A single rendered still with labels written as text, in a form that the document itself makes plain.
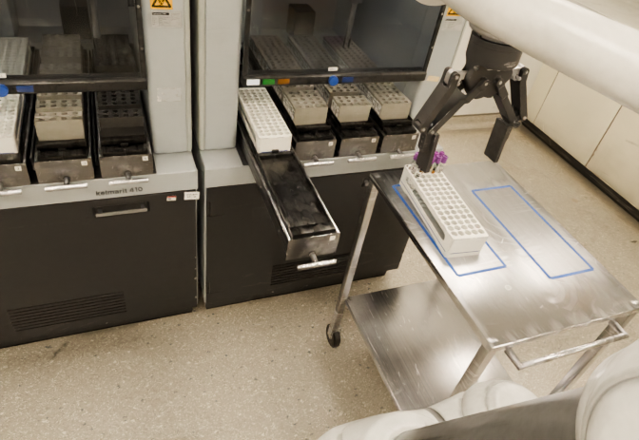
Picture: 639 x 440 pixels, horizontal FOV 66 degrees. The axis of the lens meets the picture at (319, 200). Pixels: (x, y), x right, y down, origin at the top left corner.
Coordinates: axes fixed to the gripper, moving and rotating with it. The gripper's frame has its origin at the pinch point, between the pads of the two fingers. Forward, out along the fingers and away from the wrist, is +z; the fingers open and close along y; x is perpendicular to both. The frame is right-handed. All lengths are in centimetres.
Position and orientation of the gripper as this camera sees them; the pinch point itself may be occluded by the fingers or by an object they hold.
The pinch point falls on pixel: (459, 157)
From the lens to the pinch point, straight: 84.4
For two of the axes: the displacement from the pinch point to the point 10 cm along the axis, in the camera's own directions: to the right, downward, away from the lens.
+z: -1.0, 7.9, 6.1
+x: -3.6, -6.0, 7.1
